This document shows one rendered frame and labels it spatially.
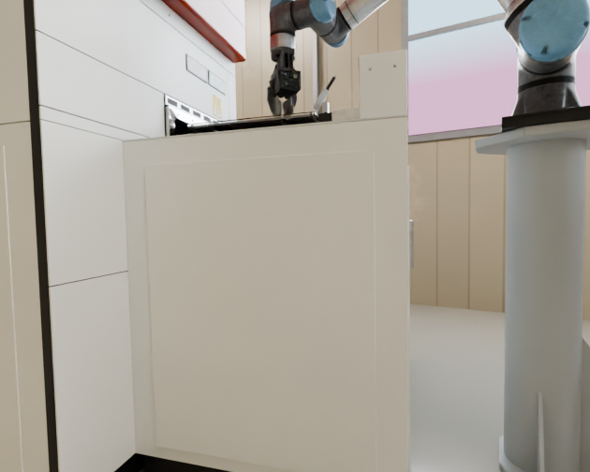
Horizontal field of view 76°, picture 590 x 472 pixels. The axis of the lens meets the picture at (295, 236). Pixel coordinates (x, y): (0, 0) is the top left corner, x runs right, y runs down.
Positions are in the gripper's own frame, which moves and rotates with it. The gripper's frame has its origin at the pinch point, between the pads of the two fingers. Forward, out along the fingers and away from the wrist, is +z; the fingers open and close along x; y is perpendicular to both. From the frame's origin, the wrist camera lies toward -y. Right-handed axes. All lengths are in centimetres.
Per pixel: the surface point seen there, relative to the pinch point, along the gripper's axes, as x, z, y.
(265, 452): -16, 77, 34
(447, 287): 146, 77, -95
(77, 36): -50, -9, 23
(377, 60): 6.4, -3.3, 42.7
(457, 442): 40, 91, 28
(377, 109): 6.3, 6.3, 42.7
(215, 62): -15.8, -25.5, -23.3
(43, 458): -58, 72, 28
